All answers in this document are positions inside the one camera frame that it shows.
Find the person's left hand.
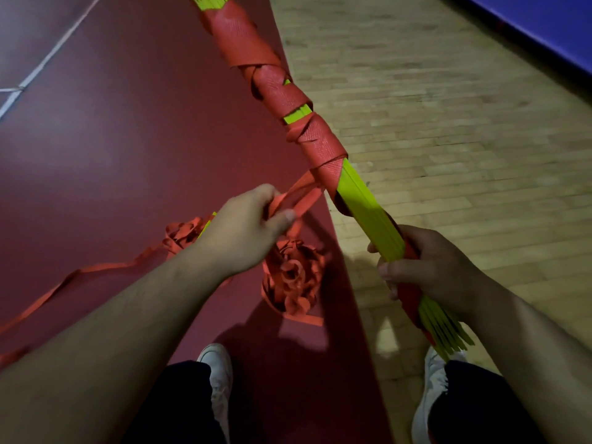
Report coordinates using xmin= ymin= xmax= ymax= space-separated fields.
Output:
xmin=190 ymin=183 xmax=297 ymax=279

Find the person's right hand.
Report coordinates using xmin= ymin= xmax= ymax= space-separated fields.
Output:
xmin=368 ymin=224 xmax=489 ymax=325

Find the person's right forearm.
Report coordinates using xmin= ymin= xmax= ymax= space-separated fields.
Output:
xmin=464 ymin=277 xmax=592 ymax=444

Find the person's left forearm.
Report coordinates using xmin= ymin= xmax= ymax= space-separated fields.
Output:
xmin=0 ymin=244 xmax=228 ymax=444

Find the white right shoe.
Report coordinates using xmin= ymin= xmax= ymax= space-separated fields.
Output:
xmin=410 ymin=346 xmax=468 ymax=444

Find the white shoe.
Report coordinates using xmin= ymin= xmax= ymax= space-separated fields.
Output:
xmin=197 ymin=343 xmax=234 ymax=444
xmin=410 ymin=346 xmax=468 ymax=444

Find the white left shoe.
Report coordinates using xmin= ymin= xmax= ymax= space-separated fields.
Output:
xmin=197 ymin=343 xmax=234 ymax=444

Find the black right trouser leg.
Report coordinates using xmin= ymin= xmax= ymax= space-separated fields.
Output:
xmin=427 ymin=360 xmax=549 ymax=444

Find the black trouser leg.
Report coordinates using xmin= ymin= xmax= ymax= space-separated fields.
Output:
xmin=427 ymin=360 xmax=549 ymax=444
xmin=121 ymin=360 xmax=228 ymax=444

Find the black left trouser leg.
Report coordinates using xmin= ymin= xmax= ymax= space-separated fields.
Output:
xmin=121 ymin=360 xmax=228 ymax=444

